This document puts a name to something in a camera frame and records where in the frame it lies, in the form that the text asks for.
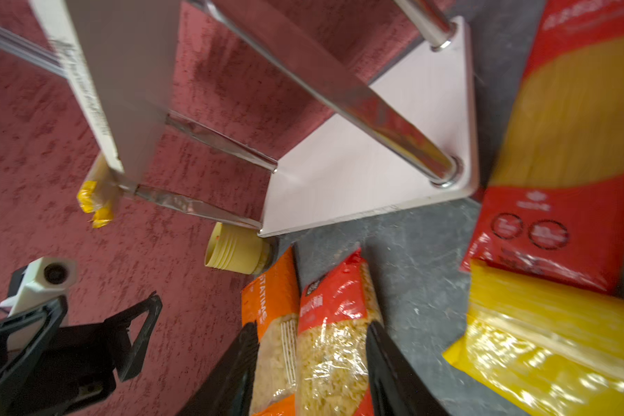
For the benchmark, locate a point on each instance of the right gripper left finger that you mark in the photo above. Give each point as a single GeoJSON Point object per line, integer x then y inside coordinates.
{"type": "Point", "coordinates": [228, 389]}

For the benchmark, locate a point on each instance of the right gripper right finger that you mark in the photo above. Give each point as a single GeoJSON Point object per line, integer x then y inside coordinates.
{"type": "Point", "coordinates": [394, 386]}

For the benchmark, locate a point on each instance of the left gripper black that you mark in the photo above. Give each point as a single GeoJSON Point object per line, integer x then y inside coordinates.
{"type": "Point", "coordinates": [57, 374]}

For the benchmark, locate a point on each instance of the yellow spaghetti pack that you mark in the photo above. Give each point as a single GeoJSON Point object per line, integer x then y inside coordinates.
{"type": "Point", "coordinates": [100, 194]}
{"type": "Point", "coordinates": [550, 349]}

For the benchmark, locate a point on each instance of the white two-tier shelf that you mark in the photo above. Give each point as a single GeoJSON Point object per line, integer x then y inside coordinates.
{"type": "Point", "coordinates": [408, 139]}

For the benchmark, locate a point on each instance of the orange macaroni bag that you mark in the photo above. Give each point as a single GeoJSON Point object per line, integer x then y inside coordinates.
{"type": "Point", "coordinates": [271, 301]}

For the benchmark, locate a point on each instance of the red macaroni bag centre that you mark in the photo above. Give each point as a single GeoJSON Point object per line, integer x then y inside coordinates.
{"type": "Point", "coordinates": [335, 313]}

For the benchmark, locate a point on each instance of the yellow pen cup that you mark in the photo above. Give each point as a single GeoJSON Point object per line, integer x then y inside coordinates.
{"type": "Point", "coordinates": [238, 249]}

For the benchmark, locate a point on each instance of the red spaghetti pack left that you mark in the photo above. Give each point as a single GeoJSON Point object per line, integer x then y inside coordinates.
{"type": "Point", "coordinates": [554, 205]}

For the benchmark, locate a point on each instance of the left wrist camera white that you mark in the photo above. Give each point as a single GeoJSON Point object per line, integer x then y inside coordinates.
{"type": "Point", "coordinates": [38, 282]}

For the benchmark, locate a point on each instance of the left aluminium corner post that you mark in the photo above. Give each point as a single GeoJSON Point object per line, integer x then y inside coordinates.
{"type": "Point", "coordinates": [30, 52]}

